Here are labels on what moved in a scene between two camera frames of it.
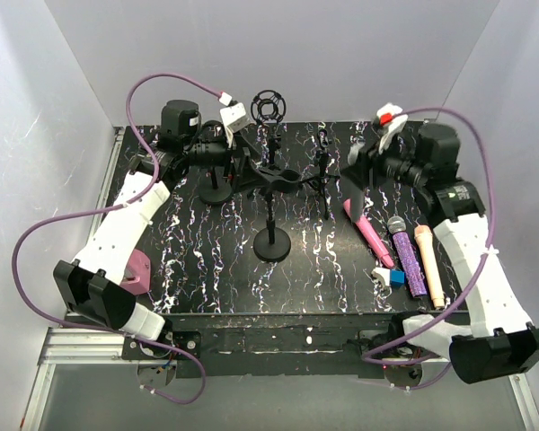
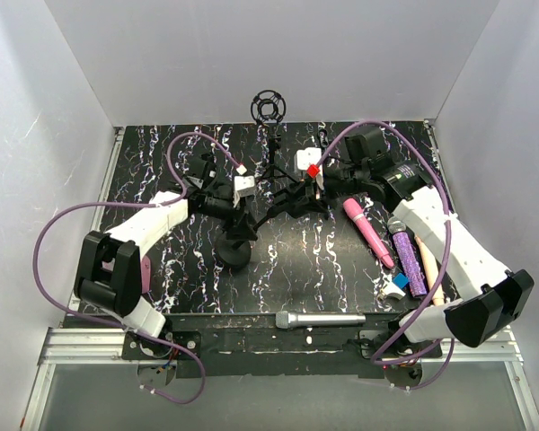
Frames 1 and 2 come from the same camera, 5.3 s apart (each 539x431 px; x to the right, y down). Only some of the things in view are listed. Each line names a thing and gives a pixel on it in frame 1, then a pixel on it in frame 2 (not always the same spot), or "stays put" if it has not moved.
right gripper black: [370, 160] → [309, 202]
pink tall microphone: [370, 235] stays put
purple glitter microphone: [396, 225] stays put
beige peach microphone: [423, 235] stays put
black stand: [271, 244] → [237, 252]
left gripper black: [242, 177] → [242, 229]
